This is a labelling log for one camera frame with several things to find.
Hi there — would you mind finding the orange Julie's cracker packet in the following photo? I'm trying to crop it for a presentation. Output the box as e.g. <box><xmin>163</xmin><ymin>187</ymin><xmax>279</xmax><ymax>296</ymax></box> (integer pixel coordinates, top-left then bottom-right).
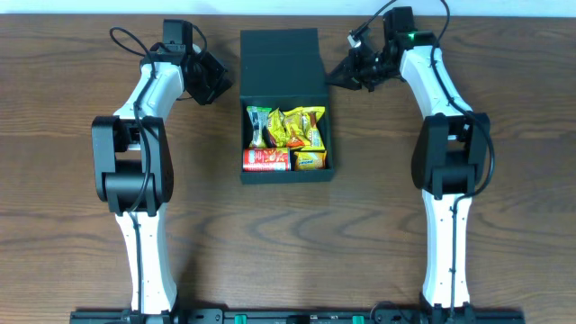
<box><xmin>295</xmin><ymin>151</ymin><xmax>327</xmax><ymax>171</ymax></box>

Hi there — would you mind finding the green snack packet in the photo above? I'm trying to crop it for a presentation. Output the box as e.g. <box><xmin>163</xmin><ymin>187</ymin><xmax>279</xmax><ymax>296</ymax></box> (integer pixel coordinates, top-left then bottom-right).
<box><xmin>247</xmin><ymin>106</ymin><xmax>272</xmax><ymax>149</ymax></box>

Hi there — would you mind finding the red Pringles can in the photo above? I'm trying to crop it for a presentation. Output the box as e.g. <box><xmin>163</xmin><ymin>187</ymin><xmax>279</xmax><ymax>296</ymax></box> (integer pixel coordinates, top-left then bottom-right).
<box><xmin>242</xmin><ymin>148</ymin><xmax>291</xmax><ymax>172</ymax></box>

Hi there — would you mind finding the yellow orange snack packet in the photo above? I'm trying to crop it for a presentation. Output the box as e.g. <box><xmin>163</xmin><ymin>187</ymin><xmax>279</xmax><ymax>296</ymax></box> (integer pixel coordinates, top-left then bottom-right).
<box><xmin>283</xmin><ymin>107</ymin><xmax>311</xmax><ymax>149</ymax></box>

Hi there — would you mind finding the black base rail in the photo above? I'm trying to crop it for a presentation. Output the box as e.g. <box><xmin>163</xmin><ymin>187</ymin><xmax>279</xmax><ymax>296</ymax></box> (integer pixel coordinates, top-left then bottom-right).
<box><xmin>69</xmin><ymin>306</ymin><xmax>526</xmax><ymax>324</ymax></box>

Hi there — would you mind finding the dark green box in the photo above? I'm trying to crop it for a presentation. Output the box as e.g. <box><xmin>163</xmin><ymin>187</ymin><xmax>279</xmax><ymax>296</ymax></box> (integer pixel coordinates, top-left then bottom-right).
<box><xmin>239</xmin><ymin>28</ymin><xmax>335</xmax><ymax>185</ymax></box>

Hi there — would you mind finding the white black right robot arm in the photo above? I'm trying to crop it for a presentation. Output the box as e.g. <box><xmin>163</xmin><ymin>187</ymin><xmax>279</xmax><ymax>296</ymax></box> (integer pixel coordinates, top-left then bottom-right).
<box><xmin>327</xmin><ymin>2</ymin><xmax>495</xmax><ymax>323</ymax></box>

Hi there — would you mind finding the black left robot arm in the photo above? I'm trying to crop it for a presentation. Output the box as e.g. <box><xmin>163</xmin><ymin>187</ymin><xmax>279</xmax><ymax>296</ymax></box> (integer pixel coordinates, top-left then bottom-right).
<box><xmin>71</xmin><ymin>19</ymin><xmax>232</xmax><ymax>323</ymax></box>

